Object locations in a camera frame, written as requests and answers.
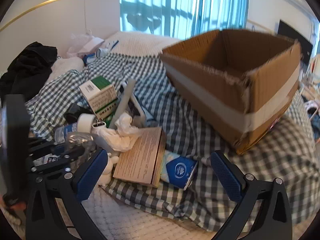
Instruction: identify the blue curtain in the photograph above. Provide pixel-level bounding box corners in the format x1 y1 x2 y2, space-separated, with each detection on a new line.
118 0 250 39

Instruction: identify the small white figurine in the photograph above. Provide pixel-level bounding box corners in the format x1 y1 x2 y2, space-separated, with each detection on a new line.
99 151 120 187

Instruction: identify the white tape roll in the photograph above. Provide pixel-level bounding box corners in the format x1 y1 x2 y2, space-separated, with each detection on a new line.
76 113 97 132

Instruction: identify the blue clothes pile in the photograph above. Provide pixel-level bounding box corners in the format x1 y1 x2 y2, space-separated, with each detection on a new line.
306 100 320 143

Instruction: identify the black shiny pouch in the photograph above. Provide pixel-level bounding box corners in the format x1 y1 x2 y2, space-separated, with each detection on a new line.
64 102 93 123

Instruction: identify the brown cardboard box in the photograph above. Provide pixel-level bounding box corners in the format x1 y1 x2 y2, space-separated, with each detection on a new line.
159 29 304 155

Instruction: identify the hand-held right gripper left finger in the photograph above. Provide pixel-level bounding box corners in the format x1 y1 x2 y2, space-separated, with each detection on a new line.
25 148 110 240

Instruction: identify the blue and white packet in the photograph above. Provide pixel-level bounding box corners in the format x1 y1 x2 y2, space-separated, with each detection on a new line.
82 40 119 64

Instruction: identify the black cloth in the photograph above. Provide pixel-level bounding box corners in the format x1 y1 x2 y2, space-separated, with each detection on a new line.
0 42 58 103

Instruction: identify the clear plastic bottle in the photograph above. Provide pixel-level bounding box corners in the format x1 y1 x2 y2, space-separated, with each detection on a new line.
54 122 97 153

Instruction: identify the blue tissue packet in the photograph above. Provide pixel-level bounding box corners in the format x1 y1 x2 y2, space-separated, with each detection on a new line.
160 150 199 190

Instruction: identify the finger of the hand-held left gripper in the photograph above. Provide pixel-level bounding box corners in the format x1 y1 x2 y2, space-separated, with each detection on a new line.
27 137 63 155
31 145 86 178

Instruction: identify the green checked cloth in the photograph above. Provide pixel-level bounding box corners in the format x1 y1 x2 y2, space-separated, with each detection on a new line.
25 52 315 232

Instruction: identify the crumpled white tissue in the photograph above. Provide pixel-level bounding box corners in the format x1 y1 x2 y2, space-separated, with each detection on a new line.
100 112 147 153

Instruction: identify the black television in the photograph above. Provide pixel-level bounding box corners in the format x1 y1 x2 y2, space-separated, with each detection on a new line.
277 19 314 58

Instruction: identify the green and white carton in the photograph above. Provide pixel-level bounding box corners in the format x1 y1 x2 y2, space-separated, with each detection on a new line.
79 76 120 120

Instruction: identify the brown printed flat box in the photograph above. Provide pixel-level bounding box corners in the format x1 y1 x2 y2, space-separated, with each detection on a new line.
113 127 167 188

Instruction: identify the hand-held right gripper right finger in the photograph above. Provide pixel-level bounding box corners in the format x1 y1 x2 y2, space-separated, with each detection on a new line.
210 150 293 240

